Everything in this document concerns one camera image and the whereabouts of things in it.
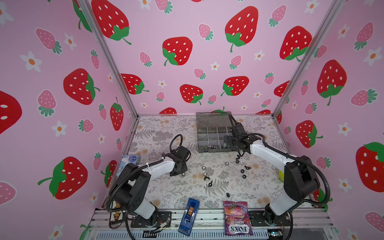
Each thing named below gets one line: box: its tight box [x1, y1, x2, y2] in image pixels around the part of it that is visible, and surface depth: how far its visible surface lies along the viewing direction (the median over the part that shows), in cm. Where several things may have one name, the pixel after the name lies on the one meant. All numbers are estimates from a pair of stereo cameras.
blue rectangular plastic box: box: [178, 197, 200, 237], surface depth 72 cm
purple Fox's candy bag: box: [223, 201, 254, 236], surface depth 73 cm
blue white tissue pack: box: [116, 154, 139, 177], surface depth 91 cm
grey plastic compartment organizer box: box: [196, 111, 236, 153], surface depth 110 cm
